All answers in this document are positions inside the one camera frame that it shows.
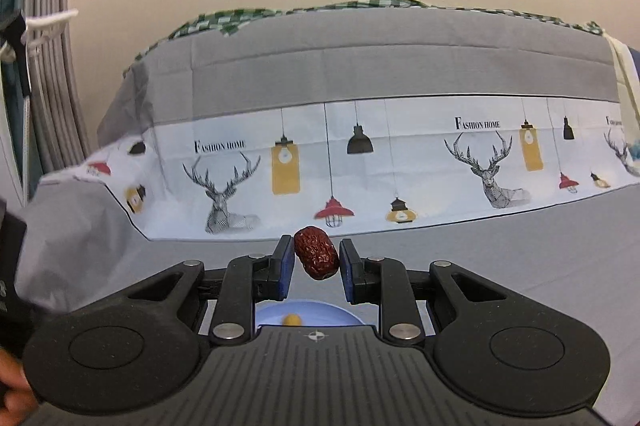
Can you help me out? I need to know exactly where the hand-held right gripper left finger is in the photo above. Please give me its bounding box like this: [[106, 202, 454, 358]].
[[117, 235, 295, 347]]

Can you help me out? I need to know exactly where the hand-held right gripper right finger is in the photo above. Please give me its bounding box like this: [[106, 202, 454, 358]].
[[339, 237, 516, 342]]

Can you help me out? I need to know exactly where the dried red date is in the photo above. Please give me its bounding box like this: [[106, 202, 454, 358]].
[[293, 225, 341, 281]]

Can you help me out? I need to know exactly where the blue round plate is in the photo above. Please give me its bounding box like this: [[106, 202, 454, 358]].
[[256, 301, 364, 333]]

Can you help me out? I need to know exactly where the person's left hand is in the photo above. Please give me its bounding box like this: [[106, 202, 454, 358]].
[[0, 350, 42, 413]]

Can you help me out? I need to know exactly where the grey pleated curtain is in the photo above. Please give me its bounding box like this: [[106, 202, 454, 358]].
[[25, 0, 93, 179]]

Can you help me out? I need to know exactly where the green checked cloth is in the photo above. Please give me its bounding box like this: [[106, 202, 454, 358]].
[[121, 0, 607, 74]]

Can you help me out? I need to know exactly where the white cloth bag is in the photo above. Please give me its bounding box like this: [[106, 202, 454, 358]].
[[604, 32, 640, 179]]

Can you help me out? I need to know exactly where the black handled stick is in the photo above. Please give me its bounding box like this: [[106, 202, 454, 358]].
[[0, 10, 32, 129]]

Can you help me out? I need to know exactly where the white curtain cord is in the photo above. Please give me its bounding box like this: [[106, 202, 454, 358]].
[[0, 8, 80, 62]]

